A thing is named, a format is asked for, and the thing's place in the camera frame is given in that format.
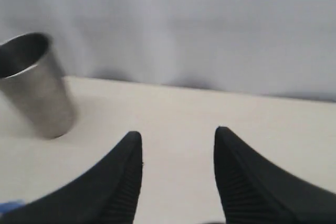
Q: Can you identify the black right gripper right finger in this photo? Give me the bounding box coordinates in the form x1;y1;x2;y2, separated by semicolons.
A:
214;126;335;223

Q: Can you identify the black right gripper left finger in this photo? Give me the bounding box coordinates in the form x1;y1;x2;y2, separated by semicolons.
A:
1;131;143;223

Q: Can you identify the blue plastic lid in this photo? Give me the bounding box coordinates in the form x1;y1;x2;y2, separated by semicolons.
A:
0;200;25;215

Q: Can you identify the stainless steel cup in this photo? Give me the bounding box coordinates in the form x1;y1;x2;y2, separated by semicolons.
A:
1;32;76;139

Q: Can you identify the white backdrop curtain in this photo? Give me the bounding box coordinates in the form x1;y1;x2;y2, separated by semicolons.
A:
1;0;335;101

